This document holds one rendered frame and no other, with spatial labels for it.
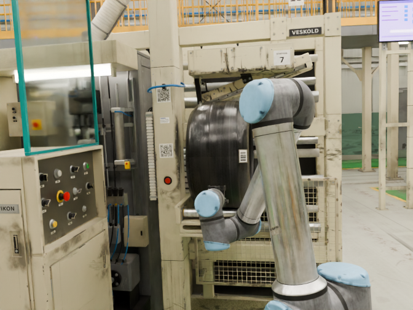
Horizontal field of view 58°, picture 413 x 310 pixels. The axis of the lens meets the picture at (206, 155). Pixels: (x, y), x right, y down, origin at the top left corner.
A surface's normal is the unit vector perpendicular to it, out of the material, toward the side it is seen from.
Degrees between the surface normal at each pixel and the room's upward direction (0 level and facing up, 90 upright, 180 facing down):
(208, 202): 78
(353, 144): 90
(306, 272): 83
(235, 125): 56
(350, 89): 90
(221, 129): 60
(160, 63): 90
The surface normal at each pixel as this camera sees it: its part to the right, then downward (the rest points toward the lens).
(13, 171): -0.18, 0.10
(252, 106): -0.84, 0.00
